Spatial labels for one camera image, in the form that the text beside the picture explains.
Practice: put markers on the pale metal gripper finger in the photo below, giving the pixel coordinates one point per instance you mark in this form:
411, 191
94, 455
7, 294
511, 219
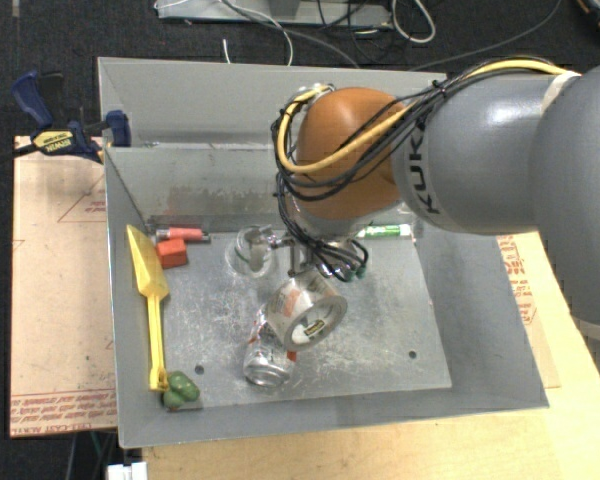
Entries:
260, 236
256, 254

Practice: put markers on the clear glass cup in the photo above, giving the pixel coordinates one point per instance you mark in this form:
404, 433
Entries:
236, 260

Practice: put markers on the red marker pen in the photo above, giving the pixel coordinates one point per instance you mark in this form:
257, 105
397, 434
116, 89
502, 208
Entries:
185, 233

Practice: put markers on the orange-red block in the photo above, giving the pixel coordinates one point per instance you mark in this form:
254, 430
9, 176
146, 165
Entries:
171, 254

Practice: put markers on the green and white tube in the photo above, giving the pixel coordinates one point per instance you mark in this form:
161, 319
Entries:
385, 231

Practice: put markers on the grey metal bin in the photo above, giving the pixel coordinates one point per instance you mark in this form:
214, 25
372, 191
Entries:
380, 318

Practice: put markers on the yellow plastic scoop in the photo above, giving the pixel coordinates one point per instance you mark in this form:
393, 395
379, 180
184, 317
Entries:
147, 273

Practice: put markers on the green toy pepper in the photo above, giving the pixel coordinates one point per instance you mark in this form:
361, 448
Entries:
182, 390

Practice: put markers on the brown cardboard board, red print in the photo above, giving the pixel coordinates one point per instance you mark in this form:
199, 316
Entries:
55, 293

